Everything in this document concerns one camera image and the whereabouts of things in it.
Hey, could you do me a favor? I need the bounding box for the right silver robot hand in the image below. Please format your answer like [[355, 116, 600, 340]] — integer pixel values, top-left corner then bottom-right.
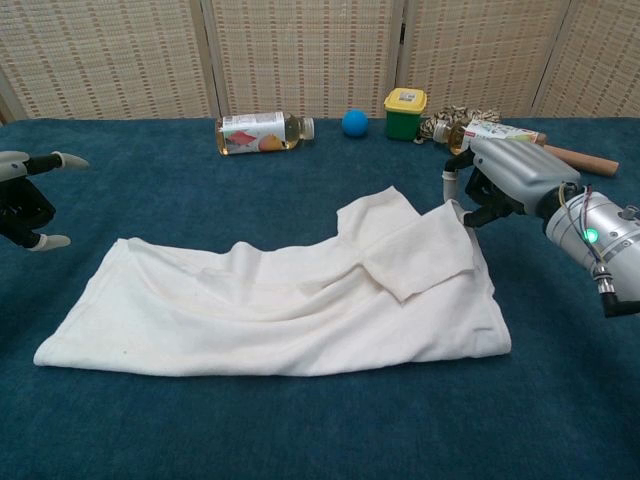
[[441, 137, 584, 229]]

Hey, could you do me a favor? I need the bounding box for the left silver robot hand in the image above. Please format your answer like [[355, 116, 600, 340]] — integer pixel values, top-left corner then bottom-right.
[[0, 149, 91, 253]]

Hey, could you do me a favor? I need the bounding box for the white T-shirt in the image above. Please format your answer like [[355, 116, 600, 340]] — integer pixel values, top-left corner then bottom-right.
[[32, 185, 511, 377]]

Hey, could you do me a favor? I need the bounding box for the tea bottle with green label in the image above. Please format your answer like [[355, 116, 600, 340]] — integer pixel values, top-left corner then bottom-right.
[[432, 118, 547, 156]]

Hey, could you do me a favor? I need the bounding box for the wooden rolling pin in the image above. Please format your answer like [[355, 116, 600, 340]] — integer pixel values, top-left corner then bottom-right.
[[543, 144, 620, 178]]

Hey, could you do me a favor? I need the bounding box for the woven folding screen panel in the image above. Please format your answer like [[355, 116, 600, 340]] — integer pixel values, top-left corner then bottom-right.
[[202, 0, 409, 120], [0, 0, 224, 121], [397, 0, 576, 119], [529, 0, 640, 119]]

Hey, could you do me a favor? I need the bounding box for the green container with yellow lid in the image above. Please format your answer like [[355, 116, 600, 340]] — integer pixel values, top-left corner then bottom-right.
[[383, 87, 430, 142]]

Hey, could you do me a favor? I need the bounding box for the blue ball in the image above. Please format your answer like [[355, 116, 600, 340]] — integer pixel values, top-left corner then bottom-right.
[[341, 108, 370, 138]]

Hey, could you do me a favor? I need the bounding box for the tea bottle with orange label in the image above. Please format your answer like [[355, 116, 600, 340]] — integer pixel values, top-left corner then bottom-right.
[[214, 110, 317, 157]]

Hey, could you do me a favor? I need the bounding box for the dark blue tablecloth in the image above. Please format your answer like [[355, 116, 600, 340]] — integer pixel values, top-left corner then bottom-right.
[[0, 116, 640, 480]]

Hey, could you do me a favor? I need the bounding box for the beige braided rope bundle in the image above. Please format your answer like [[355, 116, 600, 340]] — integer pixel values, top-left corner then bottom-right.
[[412, 104, 503, 146]]

